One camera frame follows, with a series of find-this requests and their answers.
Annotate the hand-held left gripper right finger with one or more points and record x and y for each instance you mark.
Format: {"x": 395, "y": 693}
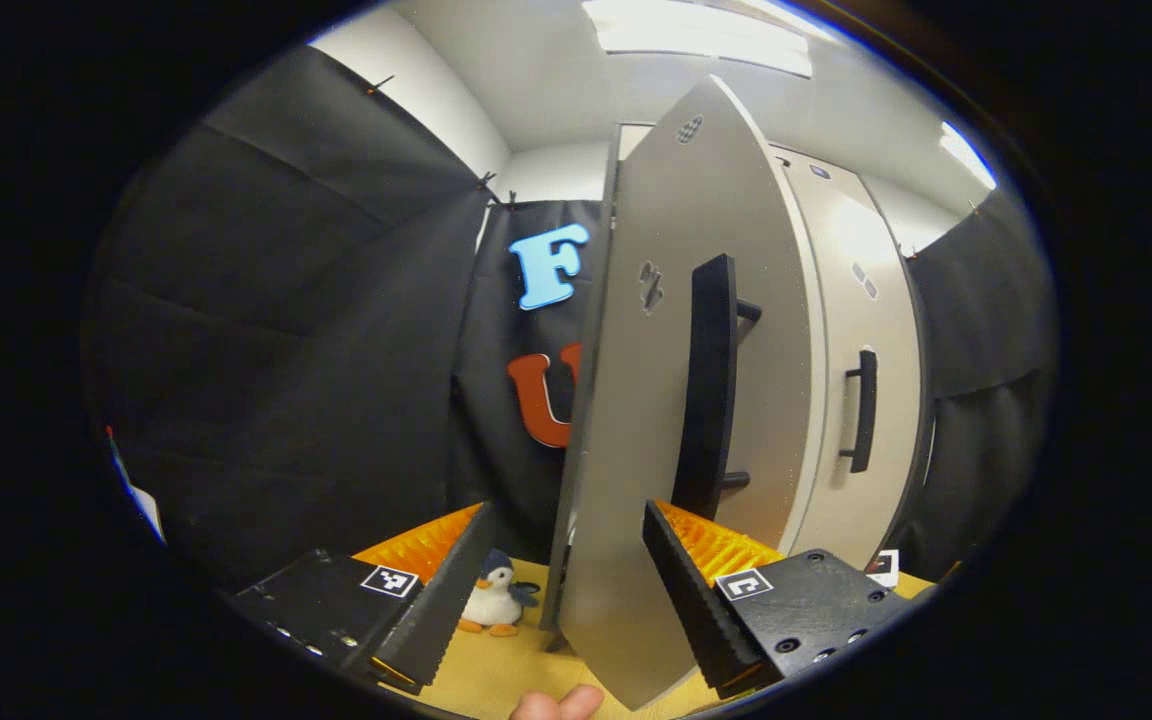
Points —
{"x": 696, "y": 600}

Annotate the grey cabinet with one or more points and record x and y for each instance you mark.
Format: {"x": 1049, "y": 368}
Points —
{"x": 794, "y": 160}

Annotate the penguin plush toy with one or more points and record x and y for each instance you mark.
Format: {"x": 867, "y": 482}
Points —
{"x": 494, "y": 600}

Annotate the black backdrop cloth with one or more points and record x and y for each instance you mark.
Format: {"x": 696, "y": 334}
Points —
{"x": 286, "y": 350}

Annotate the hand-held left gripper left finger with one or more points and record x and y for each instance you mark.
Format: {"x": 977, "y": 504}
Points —
{"x": 446, "y": 590}

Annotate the grey cabinet door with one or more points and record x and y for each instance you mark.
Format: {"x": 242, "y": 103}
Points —
{"x": 841, "y": 300}
{"x": 636, "y": 450}

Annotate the computer monitor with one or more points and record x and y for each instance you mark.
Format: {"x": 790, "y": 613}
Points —
{"x": 141, "y": 495}

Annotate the small ceiling light panel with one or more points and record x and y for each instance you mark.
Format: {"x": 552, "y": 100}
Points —
{"x": 968, "y": 155}

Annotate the large ceiling light panel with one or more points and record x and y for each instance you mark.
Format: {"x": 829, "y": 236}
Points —
{"x": 696, "y": 35}

